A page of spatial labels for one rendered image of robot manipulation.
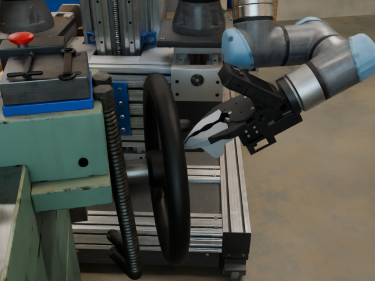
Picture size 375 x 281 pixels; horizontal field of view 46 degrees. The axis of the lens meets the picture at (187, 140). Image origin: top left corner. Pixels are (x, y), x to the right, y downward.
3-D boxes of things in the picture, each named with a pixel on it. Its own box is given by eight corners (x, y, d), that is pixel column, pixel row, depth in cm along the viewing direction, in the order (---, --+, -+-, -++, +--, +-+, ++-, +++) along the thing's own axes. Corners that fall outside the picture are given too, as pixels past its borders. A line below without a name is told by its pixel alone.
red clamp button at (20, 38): (33, 44, 54) (32, 36, 54) (8, 46, 54) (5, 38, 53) (35, 37, 57) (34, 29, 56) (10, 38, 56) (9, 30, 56)
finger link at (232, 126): (213, 149, 76) (259, 125, 74) (209, 143, 75) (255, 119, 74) (207, 134, 79) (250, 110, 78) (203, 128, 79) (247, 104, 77)
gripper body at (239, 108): (248, 158, 79) (309, 126, 78) (228, 125, 74) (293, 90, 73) (236, 134, 85) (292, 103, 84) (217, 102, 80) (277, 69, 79)
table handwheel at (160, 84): (198, 305, 64) (204, 138, 48) (56, 330, 60) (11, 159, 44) (165, 182, 88) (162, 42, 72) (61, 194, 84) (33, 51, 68)
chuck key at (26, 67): (43, 78, 49) (42, 69, 49) (6, 81, 48) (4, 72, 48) (47, 57, 55) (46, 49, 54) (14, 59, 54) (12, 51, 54)
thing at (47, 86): (94, 108, 52) (88, 63, 49) (-6, 117, 50) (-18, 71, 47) (91, 67, 63) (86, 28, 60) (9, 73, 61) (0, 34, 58)
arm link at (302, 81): (317, 76, 72) (297, 54, 78) (291, 90, 72) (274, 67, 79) (329, 108, 76) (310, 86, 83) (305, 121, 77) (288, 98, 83)
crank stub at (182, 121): (192, 134, 78) (193, 122, 76) (160, 138, 77) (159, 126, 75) (190, 127, 80) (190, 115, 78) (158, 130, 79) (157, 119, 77)
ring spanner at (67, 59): (76, 81, 48) (75, 76, 48) (57, 82, 48) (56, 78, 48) (76, 50, 57) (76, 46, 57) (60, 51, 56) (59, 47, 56)
